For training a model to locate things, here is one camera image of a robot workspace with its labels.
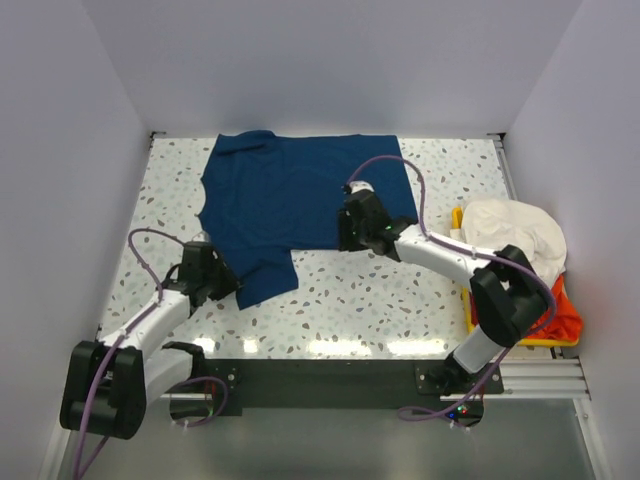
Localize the blue t shirt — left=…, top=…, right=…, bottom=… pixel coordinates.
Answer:
left=199, top=130, right=417, bottom=310

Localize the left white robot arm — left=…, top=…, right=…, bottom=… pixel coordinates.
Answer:
left=59, top=241, right=239, bottom=439

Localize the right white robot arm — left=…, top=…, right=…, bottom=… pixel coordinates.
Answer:
left=338, top=182, right=557, bottom=395

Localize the yellow plastic bin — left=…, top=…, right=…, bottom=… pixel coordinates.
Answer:
left=450, top=205, right=581, bottom=348

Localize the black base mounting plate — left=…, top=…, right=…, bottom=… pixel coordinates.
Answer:
left=149, top=357, right=504, bottom=426

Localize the white t shirt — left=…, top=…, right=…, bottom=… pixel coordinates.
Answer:
left=450, top=198, right=567, bottom=287

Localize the orange t shirt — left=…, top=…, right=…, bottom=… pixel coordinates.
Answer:
left=519, top=274, right=584, bottom=347

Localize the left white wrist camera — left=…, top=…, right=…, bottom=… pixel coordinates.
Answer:
left=192, top=231, right=210, bottom=242

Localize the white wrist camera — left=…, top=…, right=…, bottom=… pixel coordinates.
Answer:
left=192, top=231, right=210, bottom=242
left=342, top=180, right=375, bottom=195

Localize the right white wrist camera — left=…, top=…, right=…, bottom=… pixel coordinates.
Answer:
left=342, top=180, right=375, bottom=195

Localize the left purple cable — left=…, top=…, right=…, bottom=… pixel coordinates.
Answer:
left=72, top=227, right=229, bottom=480

